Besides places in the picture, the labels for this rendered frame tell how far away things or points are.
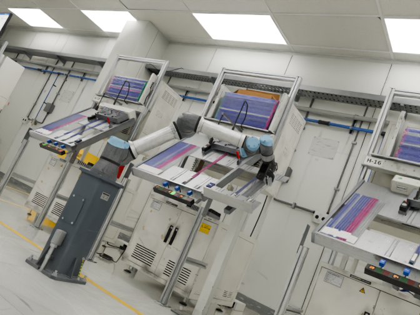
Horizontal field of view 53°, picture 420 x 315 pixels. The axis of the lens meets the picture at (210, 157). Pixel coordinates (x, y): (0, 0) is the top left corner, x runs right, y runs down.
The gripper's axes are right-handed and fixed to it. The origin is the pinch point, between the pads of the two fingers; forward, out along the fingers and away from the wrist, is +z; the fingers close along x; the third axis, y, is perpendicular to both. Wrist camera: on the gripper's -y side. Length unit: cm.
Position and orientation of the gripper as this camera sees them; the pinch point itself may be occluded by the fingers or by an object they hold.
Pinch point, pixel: (268, 185)
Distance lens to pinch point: 264.9
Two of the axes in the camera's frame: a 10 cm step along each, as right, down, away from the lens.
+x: -8.1, -2.6, 5.2
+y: 5.6, -5.8, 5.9
